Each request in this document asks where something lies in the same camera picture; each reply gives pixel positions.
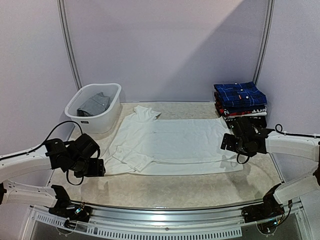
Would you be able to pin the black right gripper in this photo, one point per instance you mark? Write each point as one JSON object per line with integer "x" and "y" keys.
{"x": 227, "y": 142}

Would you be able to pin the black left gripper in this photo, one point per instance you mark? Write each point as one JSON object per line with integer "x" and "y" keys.
{"x": 98, "y": 169}

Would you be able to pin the blue plaid shirt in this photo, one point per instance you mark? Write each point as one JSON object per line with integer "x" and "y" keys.
{"x": 240, "y": 95}

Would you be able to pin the white cloth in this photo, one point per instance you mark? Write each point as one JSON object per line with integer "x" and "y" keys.
{"x": 149, "y": 146}

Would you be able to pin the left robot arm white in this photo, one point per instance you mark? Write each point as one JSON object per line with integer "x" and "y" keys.
{"x": 20, "y": 180}

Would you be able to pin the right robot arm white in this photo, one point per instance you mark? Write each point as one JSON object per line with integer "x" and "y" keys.
{"x": 296, "y": 155}

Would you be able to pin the white plastic laundry basket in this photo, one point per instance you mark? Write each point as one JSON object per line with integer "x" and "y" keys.
{"x": 101, "y": 123}

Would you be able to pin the white folded garment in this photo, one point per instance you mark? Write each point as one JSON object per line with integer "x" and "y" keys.
{"x": 242, "y": 114}

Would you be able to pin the red black folded garment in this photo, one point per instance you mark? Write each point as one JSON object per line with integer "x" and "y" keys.
{"x": 218, "y": 105}

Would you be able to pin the grey folded garment in basket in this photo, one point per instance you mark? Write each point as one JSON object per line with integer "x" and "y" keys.
{"x": 94, "y": 106}

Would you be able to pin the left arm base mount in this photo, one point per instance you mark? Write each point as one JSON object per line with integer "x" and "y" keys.
{"x": 64, "y": 207}

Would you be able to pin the aluminium front rail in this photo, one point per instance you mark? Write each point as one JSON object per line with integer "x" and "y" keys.
{"x": 215, "y": 223}

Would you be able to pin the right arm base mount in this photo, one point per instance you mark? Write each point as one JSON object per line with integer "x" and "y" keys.
{"x": 268, "y": 215}

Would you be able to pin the left wall aluminium profile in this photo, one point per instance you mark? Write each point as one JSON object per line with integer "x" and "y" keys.
{"x": 68, "y": 43}

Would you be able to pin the wall aluminium profile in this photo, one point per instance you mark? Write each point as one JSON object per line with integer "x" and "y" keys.
{"x": 264, "y": 40}
{"x": 68, "y": 43}

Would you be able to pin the right wall aluminium profile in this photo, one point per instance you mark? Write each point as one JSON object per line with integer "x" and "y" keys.
{"x": 264, "y": 40}

